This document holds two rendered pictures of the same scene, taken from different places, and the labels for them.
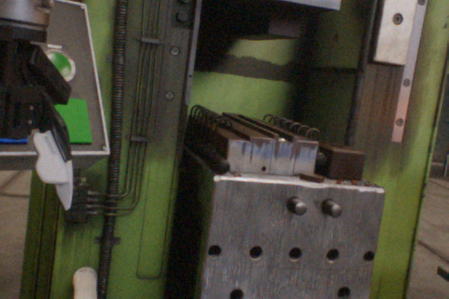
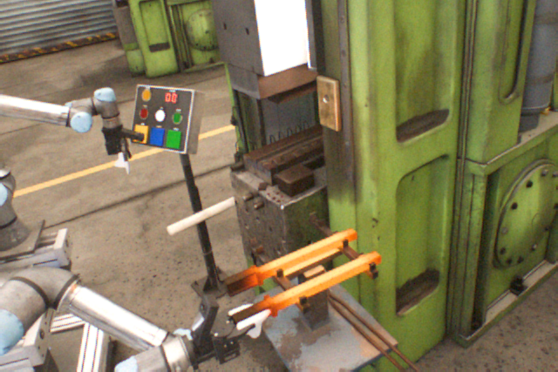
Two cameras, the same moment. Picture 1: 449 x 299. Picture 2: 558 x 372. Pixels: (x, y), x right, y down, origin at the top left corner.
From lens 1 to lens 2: 201 cm
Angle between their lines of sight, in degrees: 73
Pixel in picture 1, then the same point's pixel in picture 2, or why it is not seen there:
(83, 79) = (184, 123)
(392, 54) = (328, 121)
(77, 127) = (175, 142)
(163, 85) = (253, 117)
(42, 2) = (110, 122)
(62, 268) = not seen: hidden behind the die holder
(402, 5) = (326, 89)
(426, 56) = (358, 125)
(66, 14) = (186, 96)
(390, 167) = (349, 197)
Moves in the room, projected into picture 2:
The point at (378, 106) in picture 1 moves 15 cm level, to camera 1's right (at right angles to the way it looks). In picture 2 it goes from (334, 153) to (354, 172)
